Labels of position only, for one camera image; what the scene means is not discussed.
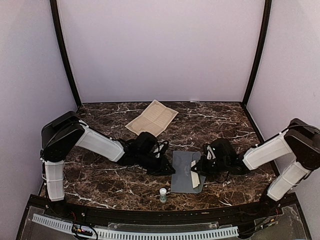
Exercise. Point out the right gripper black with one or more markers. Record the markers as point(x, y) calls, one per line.
point(201, 168)

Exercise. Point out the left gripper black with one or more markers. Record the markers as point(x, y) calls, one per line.
point(162, 167)

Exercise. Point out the beige letter paper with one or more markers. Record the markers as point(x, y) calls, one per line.
point(195, 177)

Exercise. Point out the grey envelope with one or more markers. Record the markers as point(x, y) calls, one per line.
point(182, 181)

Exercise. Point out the beige lined letter sheet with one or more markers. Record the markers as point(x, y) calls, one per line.
point(154, 119)

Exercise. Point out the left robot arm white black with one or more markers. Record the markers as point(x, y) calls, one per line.
point(64, 133)

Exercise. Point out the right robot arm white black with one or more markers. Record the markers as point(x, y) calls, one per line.
point(299, 139)

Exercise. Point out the small electronics board with leds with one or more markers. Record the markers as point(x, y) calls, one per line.
point(78, 230)

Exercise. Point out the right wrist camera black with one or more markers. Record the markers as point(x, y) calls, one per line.
point(208, 152)

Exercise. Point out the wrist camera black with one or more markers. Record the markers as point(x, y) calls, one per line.
point(208, 152)
point(161, 148)

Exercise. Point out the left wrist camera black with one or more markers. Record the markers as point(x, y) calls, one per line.
point(161, 148)

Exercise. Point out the white slotted cable duct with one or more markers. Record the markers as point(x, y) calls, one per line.
point(122, 231)

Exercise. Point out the black front table rail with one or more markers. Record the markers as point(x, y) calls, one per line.
point(247, 216)

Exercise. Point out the black right frame post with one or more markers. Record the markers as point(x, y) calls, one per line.
point(258, 52)

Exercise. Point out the black frame post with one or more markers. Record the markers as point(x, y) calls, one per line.
point(63, 52)
point(258, 52)

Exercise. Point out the black left frame post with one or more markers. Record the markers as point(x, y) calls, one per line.
point(63, 52)

